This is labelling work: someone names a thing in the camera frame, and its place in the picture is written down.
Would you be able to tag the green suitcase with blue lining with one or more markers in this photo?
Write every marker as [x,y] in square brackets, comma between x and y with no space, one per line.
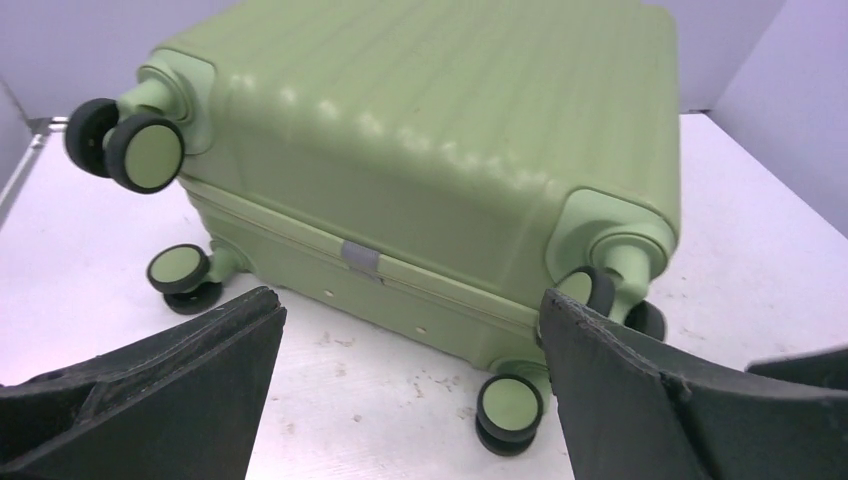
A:
[432,167]

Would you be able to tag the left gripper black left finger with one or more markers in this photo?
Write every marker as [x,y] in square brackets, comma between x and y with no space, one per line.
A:
[184,403]

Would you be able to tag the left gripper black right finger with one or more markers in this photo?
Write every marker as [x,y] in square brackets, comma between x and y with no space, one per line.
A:
[632,407]

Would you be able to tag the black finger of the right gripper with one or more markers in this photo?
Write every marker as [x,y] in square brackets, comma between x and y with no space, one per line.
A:
[824,368]

